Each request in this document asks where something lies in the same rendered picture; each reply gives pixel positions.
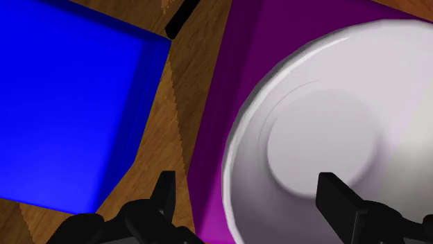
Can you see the white bowl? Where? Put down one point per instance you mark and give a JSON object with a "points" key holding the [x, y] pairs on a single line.
{"points": [[338, 118]]}

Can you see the purple box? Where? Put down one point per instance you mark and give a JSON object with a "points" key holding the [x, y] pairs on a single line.
{"points": [[233, 67]]}

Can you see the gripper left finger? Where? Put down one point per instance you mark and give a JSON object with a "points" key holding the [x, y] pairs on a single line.
{"points": [[148, 219]]}

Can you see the blue box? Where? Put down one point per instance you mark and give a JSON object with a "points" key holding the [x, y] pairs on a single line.
{"points": [[67, 108]]}

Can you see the black stick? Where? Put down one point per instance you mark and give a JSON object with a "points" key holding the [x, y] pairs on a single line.
{"points": [[181, 17]]}

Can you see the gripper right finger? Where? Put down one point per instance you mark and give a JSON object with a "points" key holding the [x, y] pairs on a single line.
{"points": [[351, 209]]}

